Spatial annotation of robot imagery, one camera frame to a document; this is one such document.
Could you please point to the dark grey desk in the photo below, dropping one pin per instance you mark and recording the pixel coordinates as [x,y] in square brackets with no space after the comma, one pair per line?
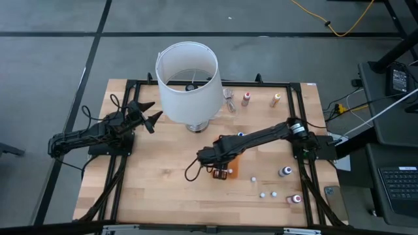
[372,88]
[372,182]

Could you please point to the purple food coloring bottle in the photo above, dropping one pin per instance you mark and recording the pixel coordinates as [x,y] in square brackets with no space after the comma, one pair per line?
[284,171]

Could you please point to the pink-red food coloring bottle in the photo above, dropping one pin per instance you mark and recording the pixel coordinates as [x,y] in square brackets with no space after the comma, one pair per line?
[294,199]

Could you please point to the grey chair leg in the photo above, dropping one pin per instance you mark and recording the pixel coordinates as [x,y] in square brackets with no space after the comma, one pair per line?
[9,150]

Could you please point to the table lamp with white shade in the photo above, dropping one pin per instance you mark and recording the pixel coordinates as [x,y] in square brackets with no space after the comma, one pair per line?
[189,101]

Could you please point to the black stand leg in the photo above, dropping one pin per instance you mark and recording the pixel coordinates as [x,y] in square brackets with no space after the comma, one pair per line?
[395,52]

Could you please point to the phone in brown case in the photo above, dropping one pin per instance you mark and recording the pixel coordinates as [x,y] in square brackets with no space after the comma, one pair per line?
[338,204]

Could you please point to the yellow plug connector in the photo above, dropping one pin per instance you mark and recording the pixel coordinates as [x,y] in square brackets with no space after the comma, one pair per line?
[341,107]

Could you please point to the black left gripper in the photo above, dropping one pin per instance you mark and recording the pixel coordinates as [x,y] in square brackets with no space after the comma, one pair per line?
[134,114]

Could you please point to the black keyboard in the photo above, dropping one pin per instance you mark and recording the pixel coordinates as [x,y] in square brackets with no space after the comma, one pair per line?
[400,191]

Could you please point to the black aluminium table frame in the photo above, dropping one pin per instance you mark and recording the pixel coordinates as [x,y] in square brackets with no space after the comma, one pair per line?
[212,83]

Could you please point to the black crossbar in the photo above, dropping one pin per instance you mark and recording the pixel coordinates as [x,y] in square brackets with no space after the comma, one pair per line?
[49,228]

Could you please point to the orange plastic bin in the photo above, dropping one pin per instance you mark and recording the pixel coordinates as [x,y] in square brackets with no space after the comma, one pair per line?
[236,164]

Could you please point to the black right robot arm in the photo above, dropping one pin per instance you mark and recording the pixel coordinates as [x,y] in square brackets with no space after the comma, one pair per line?
[261,134]

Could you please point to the yellow food coloring bottle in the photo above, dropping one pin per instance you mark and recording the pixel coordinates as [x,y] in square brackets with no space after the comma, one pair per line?
[275,100]

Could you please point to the red-capped food coloring bottle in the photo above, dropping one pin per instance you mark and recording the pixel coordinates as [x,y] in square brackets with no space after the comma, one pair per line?
[245,99]

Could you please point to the black power supply brick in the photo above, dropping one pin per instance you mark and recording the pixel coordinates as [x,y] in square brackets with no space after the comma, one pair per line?
[399,80]

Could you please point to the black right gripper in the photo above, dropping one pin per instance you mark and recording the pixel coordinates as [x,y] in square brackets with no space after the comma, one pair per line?
[212,156]

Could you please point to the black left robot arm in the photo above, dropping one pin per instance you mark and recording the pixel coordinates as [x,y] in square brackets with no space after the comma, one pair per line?
[81,135]

